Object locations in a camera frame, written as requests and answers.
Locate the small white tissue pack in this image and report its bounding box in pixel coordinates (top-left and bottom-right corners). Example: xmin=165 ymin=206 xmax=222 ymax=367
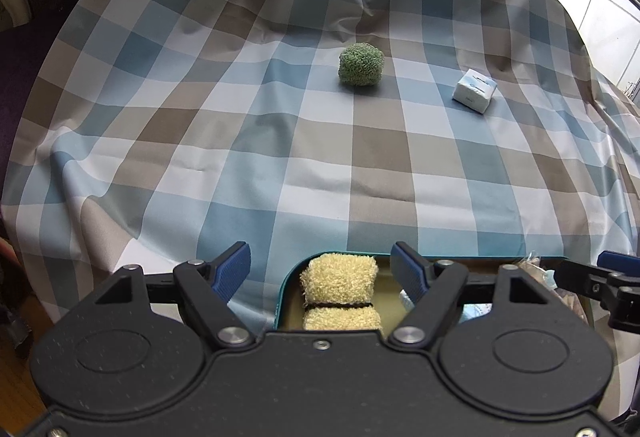
xmin=452 ymin=69 xmax=498 ymax=115

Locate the yellow towel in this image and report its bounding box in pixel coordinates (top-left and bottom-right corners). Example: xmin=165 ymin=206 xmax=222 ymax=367
xmin=299 ymin=254 xmax=380 ymax=332

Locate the teal storage tray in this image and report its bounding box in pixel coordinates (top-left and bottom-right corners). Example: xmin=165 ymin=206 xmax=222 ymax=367
xmin=274 ymin=251 xmax=595 ymax=333

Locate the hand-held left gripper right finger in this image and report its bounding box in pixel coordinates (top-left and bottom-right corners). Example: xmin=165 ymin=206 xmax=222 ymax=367
xmin=387 ymin=241 xmax=550 ymax=351

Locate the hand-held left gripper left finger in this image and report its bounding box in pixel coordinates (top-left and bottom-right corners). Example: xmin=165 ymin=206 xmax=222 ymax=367
xmin=95 ymin=241 xmax=257 ymax=351

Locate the green scrubber ball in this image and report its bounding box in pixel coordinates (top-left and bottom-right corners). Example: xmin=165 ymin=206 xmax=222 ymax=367
xmin=338 ymin=43 xmax=385 ymax=88

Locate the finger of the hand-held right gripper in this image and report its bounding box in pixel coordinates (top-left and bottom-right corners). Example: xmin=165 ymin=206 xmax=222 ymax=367
xmin=555 ymin=259 xmax=640 ymax=332
xmin=597 ymin=250 xmax=640 ymax=279

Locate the checked tablecloth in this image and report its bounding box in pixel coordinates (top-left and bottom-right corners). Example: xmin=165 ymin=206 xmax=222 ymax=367
xmin=0 ymin=0 xmax=640 ymax=370

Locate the clear nut packet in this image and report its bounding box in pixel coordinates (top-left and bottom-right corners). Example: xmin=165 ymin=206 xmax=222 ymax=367
xmin=515 ymin=255 xmax=559 ymax=292

